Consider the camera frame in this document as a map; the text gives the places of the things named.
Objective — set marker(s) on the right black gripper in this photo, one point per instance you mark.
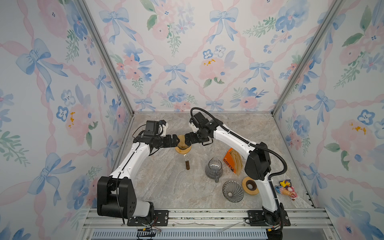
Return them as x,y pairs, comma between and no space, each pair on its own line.
192,141

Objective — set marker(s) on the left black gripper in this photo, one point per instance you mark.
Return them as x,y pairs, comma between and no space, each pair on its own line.
168,143

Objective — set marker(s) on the clear glass server wooden handle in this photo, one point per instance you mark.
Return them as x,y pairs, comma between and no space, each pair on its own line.
187,161

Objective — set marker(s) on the grey glass dripper cone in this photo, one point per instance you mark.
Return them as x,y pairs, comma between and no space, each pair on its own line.
233,191

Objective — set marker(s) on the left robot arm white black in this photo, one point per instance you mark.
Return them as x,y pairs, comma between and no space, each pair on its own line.
116,195

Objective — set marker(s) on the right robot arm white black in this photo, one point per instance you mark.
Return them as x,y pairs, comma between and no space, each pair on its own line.
261,163

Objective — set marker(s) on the orange coffee filter pack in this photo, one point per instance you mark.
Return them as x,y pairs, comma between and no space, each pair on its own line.
234,161

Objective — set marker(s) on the grey glass carafe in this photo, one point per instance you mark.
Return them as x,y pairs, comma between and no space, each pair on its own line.
214,169

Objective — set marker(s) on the small colourful doll toy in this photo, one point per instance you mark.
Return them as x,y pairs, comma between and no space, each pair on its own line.
286,188

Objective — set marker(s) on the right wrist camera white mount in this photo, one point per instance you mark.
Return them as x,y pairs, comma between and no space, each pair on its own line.
193,127

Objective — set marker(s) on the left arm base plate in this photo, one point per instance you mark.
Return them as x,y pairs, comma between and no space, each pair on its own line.
157,218

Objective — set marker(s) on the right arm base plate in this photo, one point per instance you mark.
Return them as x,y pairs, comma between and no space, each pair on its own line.
261,218

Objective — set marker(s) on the aluminium mounting rail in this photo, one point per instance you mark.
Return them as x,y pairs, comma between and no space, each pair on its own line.
212,224

